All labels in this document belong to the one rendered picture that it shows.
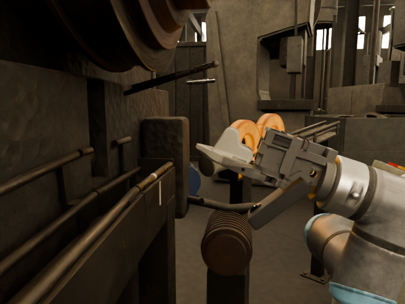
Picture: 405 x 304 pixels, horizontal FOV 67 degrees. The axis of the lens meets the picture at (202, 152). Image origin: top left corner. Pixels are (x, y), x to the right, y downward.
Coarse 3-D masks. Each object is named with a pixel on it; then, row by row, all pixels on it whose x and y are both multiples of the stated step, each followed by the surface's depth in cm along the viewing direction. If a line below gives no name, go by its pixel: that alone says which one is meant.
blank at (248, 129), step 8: (240, 120) 93; (248, 120) 93; (240, 128) 90; (248, 128) 93; (256, 128) 96; (240, 136) 90; (248, 136) 95; (256, 136) 97; (248, 144) 97; (256, 144) 97
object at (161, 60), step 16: (64, 0) 34; (80, 0) 34; (96, 0) 34; (112, 0) 33; (80, 16) 36; (96, 16) 36; (112, 16) 34; (128, 16) 37; (80, 32) 38; (96, 32) 38; (112, 32) 38; (128, 32) 38; (96, 48) 41; (112, 48) 41; (128, 48) 39; (144, 48) 43; (128, 64) 48; (144, 64) 44; (160, 64) 52
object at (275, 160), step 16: (272, 128) 47; (272, 144) 46; (288, 144) 46; (304, 144) 48; (256, 160) 47; (272, 160) 47; (288, 160) 46; (304, 160) 48; (320, 160) 47; (272, 176) 46; (288, 176) 46; (304, 176) 48; (320, 176) 48; (320, 192) 46
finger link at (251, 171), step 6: (222, 162) 48; (228, 162) 47; (234, 162) 47; (240, 162) 47; (228, 168) 47; (234, 168) 47; (240, 168) 46; (246, 168) 46; (252, 168) 46; (258, 168) 47; (246, 174) 46; (252, 174) 46; (258, 174) 46; (264, 174) 47; (264, 180) 46; (270, 180) 48
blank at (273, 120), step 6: (270, 114) 103; (276, 114) 104; (258, 120) 102; (264, 120) 100; (270, 120) 102; (276, 120) 105; (282, 120) 108; (258, 126) 100; (264, 126) 99; (270, 126) 102; (276, 126) 105; (282, 126) 108
